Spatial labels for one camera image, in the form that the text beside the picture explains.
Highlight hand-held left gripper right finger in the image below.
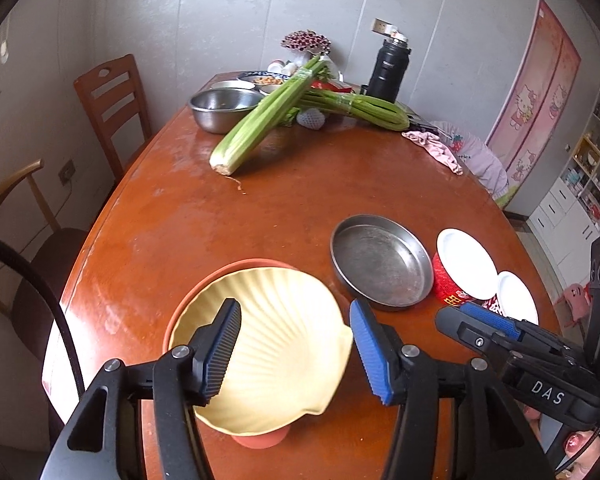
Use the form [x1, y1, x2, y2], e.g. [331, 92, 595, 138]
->
[349, 299, 551, 480]

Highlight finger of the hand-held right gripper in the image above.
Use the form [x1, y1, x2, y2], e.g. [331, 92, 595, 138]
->
[435, 306, 518, 381]
[460, 301, 581, 356]

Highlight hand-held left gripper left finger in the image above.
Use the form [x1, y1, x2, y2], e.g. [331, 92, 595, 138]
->
[40, 297, 243, 480]

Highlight yellow shell-shaped plate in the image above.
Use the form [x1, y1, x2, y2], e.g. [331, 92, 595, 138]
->
[168, 267, 355, 436]

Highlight round steel pan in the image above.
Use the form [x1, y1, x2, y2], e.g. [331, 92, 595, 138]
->
[330, 214, 435, 312]

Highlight orange scalloped plate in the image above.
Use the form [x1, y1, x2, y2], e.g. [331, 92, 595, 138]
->
[162, 258, 301, 450]

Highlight pink child stool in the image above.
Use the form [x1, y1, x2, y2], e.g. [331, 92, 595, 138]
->
[555, 282, 592, 328]

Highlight white shelf cabinet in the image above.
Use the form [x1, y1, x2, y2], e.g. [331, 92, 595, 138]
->
[525, 75, 600, 271]

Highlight purple strawberry-print garment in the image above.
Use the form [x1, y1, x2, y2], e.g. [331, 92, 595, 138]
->
[430, 121, 511, 201]

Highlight pink cloth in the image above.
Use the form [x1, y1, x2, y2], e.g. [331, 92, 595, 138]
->
[401, 130, 464, 176]

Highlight dark-seat wooden armchair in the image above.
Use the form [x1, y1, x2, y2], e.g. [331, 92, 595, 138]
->
[0, 159, 88, 376]

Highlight large celery bunch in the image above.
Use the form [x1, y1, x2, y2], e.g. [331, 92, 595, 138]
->
[209, 55, 331, 177]

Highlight taped celery bunch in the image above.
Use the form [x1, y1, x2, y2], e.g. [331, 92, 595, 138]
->
[295, 87, 411, 132]

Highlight fruit in white foam net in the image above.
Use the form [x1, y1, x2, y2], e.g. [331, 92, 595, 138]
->
[298, 109, 327, 129]

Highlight large steel bowl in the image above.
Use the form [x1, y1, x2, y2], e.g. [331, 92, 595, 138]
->
[188, 88, 266, 135]

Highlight black thermos bottle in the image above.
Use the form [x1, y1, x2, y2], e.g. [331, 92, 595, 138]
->
[366, 35, 411, 103]

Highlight wooden slat-back chair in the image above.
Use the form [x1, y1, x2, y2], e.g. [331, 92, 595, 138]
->
[74, 54, 153, 181]

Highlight small steel bowl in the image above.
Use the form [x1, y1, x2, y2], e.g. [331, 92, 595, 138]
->
[210, 80, 258, 92]

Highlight blue-rimmed plate of food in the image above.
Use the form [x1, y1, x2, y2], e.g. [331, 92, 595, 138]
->
[238, 70, 292, 86]

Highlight dried flower bouquet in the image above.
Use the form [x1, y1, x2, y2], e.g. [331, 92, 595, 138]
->
[281, 31, 332, 56]

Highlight black cable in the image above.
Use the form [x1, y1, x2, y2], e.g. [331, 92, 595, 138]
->
[0, 232, 86, 396]

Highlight black handled tool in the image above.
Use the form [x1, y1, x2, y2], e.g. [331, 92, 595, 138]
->
[407, 115, 439, 134]

